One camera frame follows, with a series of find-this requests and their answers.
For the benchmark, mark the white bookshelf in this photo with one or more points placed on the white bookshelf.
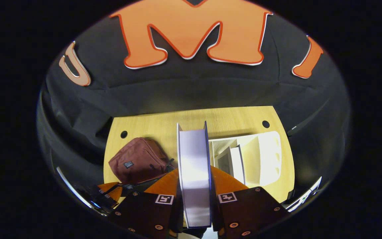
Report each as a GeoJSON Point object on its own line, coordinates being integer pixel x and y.
{"type": "Point", "coordinates": [267, 159]}

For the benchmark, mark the white electronic device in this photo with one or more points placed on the white electronic device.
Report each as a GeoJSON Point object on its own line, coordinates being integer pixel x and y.
{"type": "Point", "coordinates": [305, 197]}

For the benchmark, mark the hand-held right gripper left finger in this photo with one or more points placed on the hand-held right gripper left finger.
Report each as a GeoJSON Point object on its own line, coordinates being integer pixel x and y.
{"type": "Point", "coordinates": [144, 212]}

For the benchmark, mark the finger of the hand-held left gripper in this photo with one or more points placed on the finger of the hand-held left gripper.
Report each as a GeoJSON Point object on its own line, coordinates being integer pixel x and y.
{"type": "Point", "coordinates": [111, 189]}

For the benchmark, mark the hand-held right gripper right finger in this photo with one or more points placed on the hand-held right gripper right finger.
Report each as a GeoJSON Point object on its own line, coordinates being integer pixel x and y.
{"type": "Point", "coordinates": [244, 212]}

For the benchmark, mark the maroon schoolbag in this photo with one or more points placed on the maroon schoolbag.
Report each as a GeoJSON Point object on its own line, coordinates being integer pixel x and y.
{"type": "Point", "coordinates": [138, 159]}

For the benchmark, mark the thin black pole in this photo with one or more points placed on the thin black pole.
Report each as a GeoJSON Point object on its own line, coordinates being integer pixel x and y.
{"type": "Point", "coordinates": [305, 120]}

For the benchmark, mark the blue book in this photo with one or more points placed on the blue book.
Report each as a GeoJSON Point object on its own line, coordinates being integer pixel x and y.
{"type": "Point", "coordinates": [194, 172]}

